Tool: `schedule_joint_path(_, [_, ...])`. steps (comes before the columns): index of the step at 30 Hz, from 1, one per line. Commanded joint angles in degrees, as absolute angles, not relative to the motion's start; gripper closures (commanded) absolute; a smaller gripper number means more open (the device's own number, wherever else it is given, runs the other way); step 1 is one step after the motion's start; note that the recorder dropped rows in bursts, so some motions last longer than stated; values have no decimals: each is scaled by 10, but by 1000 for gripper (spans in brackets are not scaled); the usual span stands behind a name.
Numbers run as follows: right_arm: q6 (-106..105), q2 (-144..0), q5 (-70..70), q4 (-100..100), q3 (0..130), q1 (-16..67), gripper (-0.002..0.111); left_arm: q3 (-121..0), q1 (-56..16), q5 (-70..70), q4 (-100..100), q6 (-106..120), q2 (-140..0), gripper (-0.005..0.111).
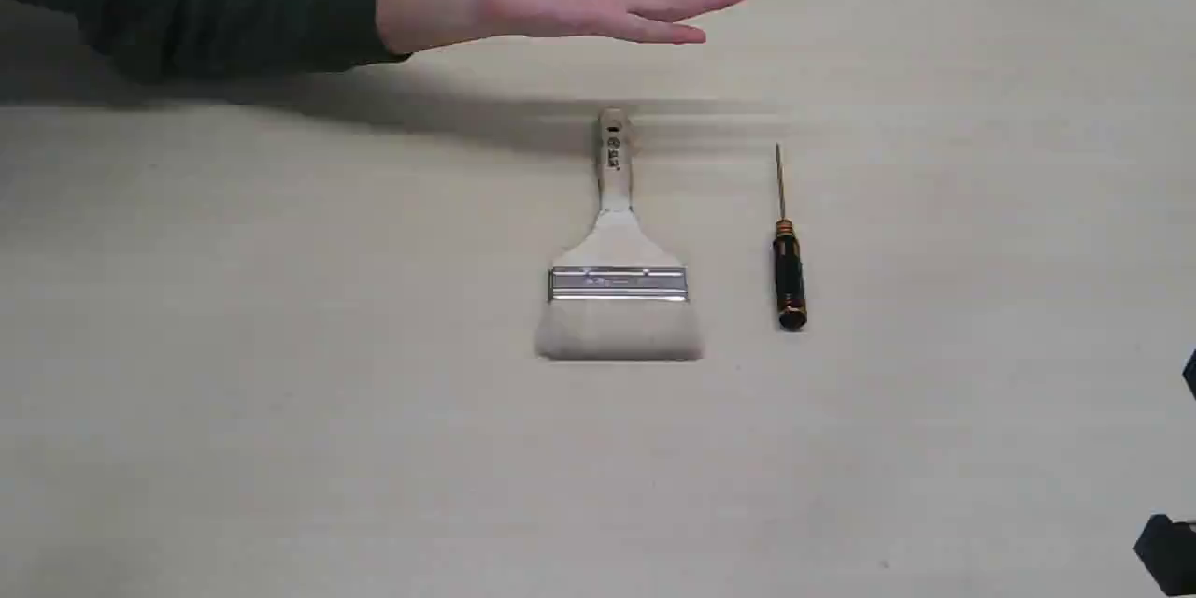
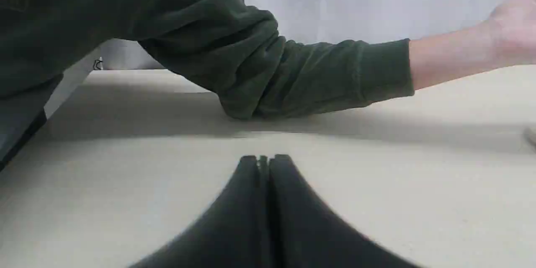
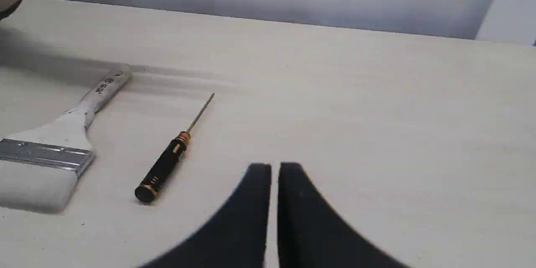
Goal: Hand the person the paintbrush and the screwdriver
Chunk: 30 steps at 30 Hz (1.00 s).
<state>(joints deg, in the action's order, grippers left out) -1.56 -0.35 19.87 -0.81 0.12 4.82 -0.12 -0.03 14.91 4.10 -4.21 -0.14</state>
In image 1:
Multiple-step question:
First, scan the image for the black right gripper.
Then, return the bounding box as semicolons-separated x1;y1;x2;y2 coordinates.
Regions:
1131;348;1196;597

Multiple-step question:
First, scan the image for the black orange screwdriver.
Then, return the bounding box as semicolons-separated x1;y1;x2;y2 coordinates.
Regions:
771;144;808;332

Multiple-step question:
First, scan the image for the wide wooden paint brush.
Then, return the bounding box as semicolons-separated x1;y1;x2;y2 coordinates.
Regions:
533;106;704;364

